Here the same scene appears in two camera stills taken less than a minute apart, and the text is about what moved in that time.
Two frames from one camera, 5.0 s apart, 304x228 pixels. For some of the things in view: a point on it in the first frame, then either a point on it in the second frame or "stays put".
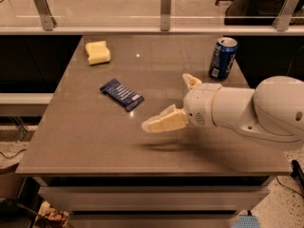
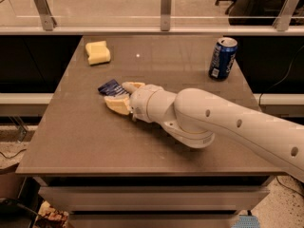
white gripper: [200, 104] to [142, 101]
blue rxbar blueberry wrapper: [122, 94] stays put
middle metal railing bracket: [165, 9] stays put
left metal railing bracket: [48, 22] stays put
